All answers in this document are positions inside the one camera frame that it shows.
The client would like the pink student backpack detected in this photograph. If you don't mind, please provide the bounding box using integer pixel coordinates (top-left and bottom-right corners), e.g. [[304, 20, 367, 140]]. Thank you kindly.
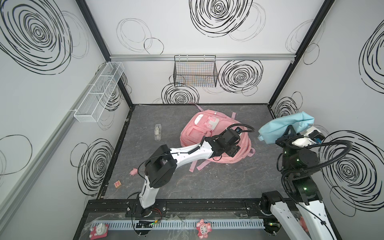
[[179, 104, 256, 173]]

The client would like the teal cloth pouch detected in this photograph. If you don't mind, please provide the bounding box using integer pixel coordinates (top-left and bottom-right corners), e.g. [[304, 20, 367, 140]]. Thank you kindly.
[[258, 112, 315, 144]]

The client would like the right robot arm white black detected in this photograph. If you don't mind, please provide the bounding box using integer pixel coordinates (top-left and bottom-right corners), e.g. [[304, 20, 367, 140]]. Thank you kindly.
[[260, 132, 340, 240]]

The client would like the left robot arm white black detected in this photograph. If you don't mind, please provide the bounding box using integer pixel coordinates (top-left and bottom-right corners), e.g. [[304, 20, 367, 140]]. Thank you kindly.
[[138, 126, 245, 211]]

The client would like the pink toy right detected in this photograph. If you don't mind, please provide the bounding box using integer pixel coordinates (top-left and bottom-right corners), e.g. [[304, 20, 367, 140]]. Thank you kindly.
[[299, 216, 309, 233]]

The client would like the clear plastic pen case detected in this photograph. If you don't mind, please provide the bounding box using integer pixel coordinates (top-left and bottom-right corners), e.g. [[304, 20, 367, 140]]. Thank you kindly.
[[154, 124, 162, 142]]

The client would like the pink plush toy centre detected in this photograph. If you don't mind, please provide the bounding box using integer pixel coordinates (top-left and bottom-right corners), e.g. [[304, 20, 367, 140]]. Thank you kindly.
[[196, 219, 212, 240]]

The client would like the small pink eraser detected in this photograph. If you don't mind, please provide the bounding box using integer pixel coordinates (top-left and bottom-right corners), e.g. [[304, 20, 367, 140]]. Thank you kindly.
[[130, 168, 138, 176]]

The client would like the pink white toy left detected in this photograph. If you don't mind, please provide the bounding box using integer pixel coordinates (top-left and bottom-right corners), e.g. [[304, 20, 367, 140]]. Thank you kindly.
[[89, 223, 109, 240]]

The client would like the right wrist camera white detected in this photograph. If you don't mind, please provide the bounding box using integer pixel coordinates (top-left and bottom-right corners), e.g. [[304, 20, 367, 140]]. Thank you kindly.
[[292, 126, 326, 148]]

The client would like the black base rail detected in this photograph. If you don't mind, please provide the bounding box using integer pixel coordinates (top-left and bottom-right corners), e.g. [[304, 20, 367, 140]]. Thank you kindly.
[[85, 197, 301, 217]]

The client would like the white slotted cable duct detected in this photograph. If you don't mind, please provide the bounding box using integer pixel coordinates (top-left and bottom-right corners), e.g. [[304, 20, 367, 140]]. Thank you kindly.
[[90, 219, 265, 231]]

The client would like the black wire wall basket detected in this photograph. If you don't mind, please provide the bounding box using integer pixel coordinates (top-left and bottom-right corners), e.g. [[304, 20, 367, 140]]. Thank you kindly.
[[173, 55, 219, 88]]

